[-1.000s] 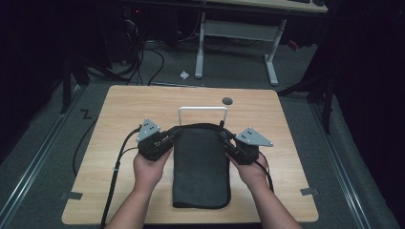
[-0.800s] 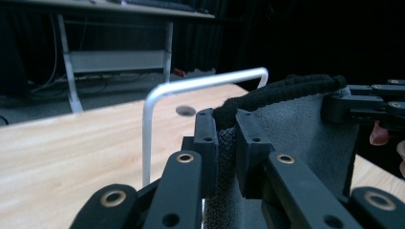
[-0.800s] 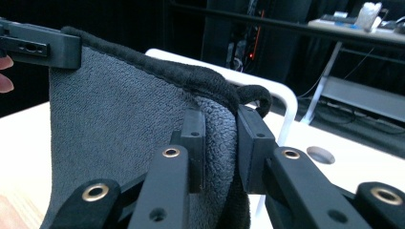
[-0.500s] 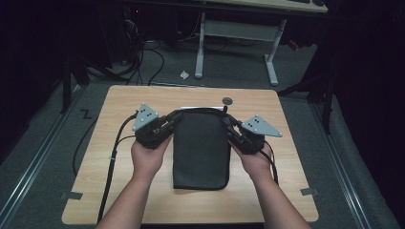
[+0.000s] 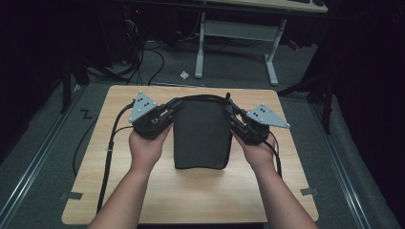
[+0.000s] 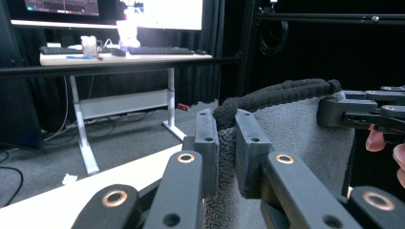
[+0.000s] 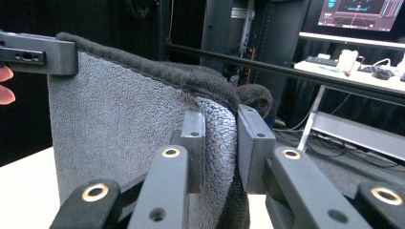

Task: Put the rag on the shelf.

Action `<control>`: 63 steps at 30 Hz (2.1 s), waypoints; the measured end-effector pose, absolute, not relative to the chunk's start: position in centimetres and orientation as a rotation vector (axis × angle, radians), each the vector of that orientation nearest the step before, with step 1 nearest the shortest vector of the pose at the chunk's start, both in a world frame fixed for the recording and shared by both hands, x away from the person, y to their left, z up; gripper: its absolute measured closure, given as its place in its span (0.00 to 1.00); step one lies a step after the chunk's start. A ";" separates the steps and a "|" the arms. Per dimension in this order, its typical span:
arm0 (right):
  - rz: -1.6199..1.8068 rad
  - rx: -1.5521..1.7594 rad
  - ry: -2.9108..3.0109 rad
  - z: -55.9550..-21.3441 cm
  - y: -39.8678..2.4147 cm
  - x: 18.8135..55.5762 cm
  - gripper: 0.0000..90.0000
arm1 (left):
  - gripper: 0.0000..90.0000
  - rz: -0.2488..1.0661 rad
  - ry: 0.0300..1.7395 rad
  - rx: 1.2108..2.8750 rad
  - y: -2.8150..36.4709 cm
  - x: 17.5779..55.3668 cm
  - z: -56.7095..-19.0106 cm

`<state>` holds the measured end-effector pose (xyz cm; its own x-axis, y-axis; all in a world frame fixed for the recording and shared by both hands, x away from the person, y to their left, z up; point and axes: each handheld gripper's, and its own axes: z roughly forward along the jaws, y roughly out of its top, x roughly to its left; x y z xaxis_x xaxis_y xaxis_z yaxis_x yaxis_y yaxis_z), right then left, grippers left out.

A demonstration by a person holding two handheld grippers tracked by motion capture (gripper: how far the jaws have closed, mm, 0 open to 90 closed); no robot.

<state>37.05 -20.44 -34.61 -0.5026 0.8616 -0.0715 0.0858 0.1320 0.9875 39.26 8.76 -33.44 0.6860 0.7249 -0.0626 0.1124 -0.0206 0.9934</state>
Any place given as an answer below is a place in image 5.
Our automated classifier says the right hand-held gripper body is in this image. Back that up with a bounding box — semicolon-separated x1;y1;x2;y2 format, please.
230;103;291;146

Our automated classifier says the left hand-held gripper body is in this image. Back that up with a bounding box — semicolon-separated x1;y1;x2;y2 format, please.
127;91;175;141

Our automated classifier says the grey and yellow cloth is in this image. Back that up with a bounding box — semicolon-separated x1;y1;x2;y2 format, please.
172;93;234;171

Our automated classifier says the person's right hand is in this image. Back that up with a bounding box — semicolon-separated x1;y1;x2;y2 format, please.
233;133;278;173

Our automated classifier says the person's left hand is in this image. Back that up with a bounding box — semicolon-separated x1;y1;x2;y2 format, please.
128;125;173;175

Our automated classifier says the black metal stand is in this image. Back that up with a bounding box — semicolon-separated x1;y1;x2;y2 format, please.
276;71;336;135
59;52;91;115

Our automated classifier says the grey tape strip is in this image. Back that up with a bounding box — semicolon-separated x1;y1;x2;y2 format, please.
300;187;320;197
59;191;84;201

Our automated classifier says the white-legged desk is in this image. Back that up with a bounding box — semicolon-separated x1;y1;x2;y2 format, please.
194;0;329;87

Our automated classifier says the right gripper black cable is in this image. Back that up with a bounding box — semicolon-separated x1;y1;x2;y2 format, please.
262;130;284;179

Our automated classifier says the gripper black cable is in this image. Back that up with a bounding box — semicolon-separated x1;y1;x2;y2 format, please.
262;130;284;179
96;99;137;214

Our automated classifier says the bundle of black floor cables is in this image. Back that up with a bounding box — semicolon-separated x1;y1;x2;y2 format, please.
122;18;166;86

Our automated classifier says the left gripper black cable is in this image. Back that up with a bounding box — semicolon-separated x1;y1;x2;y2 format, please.
96;99;137;214

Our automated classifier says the thin black floor cable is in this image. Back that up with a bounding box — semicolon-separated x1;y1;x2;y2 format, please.
72;116;98;177

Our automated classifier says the metal floor rail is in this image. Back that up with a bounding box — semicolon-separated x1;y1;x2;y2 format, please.
309;104;373;229
0;85;82;223

